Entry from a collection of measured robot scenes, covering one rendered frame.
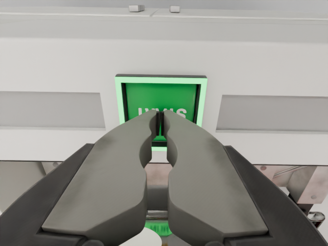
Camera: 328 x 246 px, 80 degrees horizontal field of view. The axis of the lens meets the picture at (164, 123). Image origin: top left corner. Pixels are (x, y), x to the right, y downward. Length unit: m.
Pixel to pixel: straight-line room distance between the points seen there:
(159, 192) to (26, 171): 0.23
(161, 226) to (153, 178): 0.09
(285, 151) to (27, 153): 0.20
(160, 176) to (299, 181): 0.19
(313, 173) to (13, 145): 0.31
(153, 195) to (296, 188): 0.24
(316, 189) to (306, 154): 0.14
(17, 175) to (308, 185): 0.34
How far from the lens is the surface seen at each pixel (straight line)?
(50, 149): 0.18
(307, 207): 0.36
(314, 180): 0.31
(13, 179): 0.26
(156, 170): 0.28
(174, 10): 0.46
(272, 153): 0.18
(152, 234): 0.37
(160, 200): 0.43
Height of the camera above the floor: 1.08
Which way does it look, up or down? 59 degrees down
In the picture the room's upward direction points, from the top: 179 degrees counter-clockwise
